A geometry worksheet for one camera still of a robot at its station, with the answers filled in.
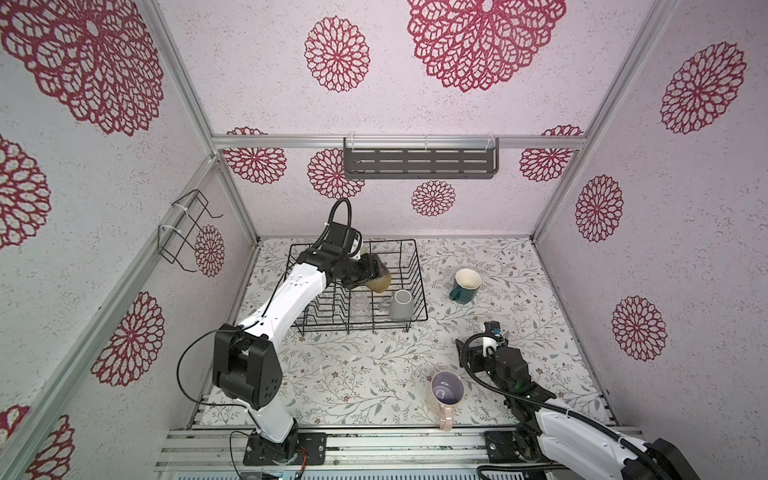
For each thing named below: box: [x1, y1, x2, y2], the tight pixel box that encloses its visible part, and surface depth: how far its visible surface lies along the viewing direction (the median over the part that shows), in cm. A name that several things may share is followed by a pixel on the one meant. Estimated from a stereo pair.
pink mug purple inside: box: [430, 370, 466, 432], surface depth 76 cm
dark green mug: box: [449, 268, 482, 304], surface depth 97 cm
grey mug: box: [389, 289, 414, 321], surface depth 90 cm
